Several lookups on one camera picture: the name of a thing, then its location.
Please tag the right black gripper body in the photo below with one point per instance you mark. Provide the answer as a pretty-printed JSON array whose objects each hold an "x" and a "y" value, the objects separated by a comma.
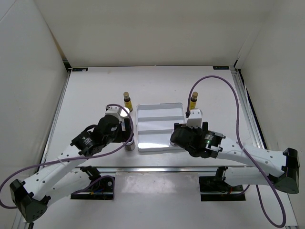
[{"x": 197, "y": 130}]

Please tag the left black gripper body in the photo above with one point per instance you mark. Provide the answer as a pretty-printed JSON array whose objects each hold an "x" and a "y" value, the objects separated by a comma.
[{"x": 119, "y": 135}]

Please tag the dark spice jar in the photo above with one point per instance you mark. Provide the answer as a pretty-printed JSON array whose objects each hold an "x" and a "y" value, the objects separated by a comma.
[{"x": 130, "y": 146}]

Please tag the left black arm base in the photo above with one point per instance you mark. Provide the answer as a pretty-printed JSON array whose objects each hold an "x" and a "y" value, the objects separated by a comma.
[{"x": 101, "y": 186}]

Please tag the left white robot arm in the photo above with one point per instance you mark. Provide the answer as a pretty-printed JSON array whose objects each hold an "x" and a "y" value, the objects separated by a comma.
[{"x": 34, "y": 195}]

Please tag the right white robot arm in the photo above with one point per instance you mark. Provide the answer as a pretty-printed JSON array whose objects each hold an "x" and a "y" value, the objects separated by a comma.
[{"x": 280, "y": 168}]

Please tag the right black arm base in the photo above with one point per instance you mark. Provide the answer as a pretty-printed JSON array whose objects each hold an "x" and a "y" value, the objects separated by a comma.
[{"x": 214, "y": 188}]

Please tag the left blue label jar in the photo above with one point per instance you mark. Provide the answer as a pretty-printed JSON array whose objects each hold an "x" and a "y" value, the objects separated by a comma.
[{"x": 124, "y": 112}]

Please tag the left yellow sauce bottle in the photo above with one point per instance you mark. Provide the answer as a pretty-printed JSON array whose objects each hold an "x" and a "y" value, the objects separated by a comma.
[{"x": 127, "y": 101}]

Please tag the yellow sauce bottle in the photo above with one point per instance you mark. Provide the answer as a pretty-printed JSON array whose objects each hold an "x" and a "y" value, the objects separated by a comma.
[
  {"x": 193, "y": 101},
  {"x": 127, "y": 101}
]

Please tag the right yellow sauce bottle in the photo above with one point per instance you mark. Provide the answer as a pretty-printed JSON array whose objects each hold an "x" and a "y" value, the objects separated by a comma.
[{"x": 193, "y": 101}]

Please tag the white divided tray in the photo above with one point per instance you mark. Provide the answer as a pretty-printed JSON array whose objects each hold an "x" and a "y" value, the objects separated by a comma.
[{"x": 155, "y": 125}]

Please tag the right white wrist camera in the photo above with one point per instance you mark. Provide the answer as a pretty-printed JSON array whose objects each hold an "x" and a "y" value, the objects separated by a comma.
[{"x": 194, "y": 120}]

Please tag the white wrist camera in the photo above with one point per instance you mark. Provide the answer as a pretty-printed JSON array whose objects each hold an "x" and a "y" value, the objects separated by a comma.
[
  {"x": 194, "y": 120},
  {"x": 116, "y": 112}
]

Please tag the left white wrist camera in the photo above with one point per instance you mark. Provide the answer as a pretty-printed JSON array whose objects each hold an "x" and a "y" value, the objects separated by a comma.
[{"x": 116, "y": 112}]

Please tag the front aluminium rail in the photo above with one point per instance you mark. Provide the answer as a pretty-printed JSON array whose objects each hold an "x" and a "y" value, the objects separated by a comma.
[{"x": 156, "y": 169}]

